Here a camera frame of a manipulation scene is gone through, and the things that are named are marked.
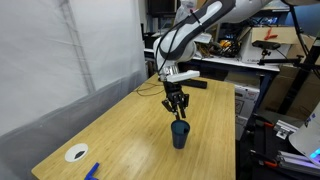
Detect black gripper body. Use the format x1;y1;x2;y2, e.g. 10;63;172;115
162;80;191;111

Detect marker pen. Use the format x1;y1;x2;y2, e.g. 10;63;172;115
174;113;183;130

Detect dark blue plastic cup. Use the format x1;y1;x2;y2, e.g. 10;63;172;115
170;119;191;150

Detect black computer keyboard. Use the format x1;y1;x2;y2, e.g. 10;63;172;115
180;78;209;90

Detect white cabinet with labels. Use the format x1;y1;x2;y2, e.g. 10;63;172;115
234;83;261;141

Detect white workbench shelf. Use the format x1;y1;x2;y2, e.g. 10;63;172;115
143;47;281;73

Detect white grommet cover with hole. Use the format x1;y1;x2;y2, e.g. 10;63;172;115
64;142;90;163

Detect red pliers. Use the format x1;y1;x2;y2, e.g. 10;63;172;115
263;27;279;41

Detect black stand pole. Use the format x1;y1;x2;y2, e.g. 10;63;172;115
277;29;320;116

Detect large cardboard box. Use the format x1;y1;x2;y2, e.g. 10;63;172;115
240;25;320;65

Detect stacked aluminium extrusions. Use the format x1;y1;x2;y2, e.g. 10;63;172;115
275;150;320;177

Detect white panel with coloured dots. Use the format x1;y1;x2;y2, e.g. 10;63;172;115
288;102;320;167

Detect white translucent curtain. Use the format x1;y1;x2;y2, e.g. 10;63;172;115
0;0;150;180

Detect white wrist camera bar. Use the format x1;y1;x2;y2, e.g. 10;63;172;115
165;69;201;83

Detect thin black keyboard cable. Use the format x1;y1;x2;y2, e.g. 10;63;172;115
134;81;166;98

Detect black stereo camera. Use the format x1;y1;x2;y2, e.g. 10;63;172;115
251;40;282;51

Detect silver metal bracket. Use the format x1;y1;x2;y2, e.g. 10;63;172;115
273;119;300;141

